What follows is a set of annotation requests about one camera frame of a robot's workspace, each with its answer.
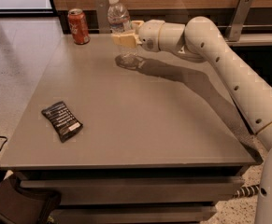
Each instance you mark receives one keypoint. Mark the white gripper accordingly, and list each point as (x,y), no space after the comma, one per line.
(149,34)

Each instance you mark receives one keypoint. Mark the clear plastic water bottle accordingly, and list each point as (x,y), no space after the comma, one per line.
(119,21)

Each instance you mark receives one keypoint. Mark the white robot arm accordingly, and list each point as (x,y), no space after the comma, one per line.
(200,40)

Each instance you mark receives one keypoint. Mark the red soda can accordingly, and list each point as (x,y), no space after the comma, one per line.
(78,26)

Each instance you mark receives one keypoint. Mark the black snack packet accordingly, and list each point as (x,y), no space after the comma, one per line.
(62,120)

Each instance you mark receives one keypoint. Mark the upper grey drawer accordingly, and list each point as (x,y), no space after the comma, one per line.
(141,190)

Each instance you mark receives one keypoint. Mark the grey drawer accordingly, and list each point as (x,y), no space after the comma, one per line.
(141,190)
(135,215)

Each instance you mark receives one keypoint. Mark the lower grey drawer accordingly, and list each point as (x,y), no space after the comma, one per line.
(135,215)

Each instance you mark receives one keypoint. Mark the dark chair seat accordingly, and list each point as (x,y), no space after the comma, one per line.
(25,206)

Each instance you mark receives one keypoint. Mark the left metal wall bracket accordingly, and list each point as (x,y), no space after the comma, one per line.
(101,7)

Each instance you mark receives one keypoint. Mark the metal wall bracket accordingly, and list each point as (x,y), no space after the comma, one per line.
(101,7)
(240,15)

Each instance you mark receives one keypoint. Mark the right metal wall bracket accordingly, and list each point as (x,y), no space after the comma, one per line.
(240,15)

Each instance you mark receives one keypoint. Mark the striped cylindrical handle on floor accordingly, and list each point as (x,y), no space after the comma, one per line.
(248,191)

